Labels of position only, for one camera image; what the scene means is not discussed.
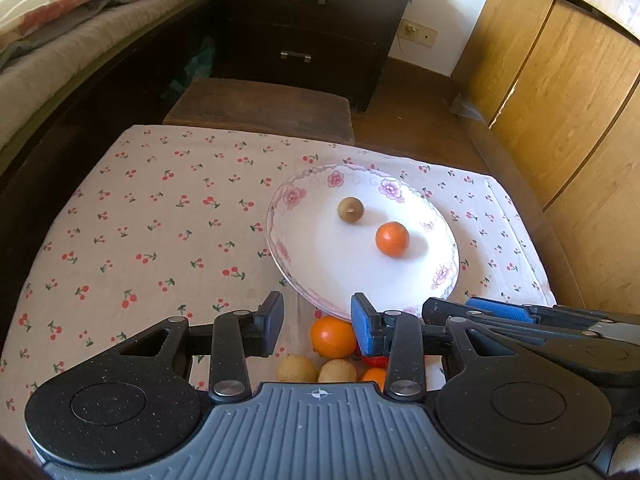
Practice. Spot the bed with floral blanket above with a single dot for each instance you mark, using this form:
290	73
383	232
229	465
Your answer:
100	105
65	55

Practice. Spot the dark wooden nightstand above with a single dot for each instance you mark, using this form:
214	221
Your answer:
310	25

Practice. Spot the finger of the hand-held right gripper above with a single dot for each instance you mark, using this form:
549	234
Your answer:
495	307
440	307

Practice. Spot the cherry print tablecloth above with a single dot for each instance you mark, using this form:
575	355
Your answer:
150	210

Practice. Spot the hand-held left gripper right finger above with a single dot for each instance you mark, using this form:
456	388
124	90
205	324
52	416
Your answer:
361	329

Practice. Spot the dark wooden stool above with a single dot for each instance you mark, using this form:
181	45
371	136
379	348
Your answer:
260	107

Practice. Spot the red cherry tomato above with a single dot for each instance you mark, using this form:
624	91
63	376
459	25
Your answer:
374	361

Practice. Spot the green plastic bag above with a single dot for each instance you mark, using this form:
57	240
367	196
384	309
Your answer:
200	60

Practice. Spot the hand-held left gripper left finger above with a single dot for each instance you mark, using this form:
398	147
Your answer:
272	322

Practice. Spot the beige wall socket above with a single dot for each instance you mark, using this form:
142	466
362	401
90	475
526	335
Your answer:
420	34

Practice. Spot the light wooden wardrobe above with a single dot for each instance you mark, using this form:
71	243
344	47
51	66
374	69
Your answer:
550	85

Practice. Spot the white floral plate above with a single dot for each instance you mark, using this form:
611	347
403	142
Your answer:
350	270

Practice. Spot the small orange tangerine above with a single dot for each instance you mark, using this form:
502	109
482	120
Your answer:
375	379

